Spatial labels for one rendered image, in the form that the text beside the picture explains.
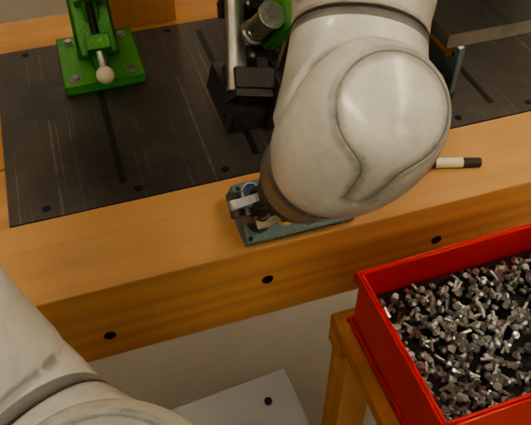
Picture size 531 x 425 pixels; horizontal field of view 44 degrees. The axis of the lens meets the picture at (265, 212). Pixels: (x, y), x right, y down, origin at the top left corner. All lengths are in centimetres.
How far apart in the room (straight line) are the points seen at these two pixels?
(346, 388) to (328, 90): 65
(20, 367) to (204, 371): 133
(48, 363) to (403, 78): 31
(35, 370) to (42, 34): 92
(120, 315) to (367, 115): 56
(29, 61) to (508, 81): 80
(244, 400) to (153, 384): 109
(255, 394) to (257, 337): 112
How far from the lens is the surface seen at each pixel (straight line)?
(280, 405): 70
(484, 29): 84
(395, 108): 39
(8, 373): 47
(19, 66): 122
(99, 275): 84
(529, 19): 88
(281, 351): 181
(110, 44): 107
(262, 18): 91
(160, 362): 181
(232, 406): 70
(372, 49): 40
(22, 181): 99
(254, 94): 97
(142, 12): 130
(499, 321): 84
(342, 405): 103
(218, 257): 84
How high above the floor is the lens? 155
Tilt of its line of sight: 47 degrees down
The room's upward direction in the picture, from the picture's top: straight up
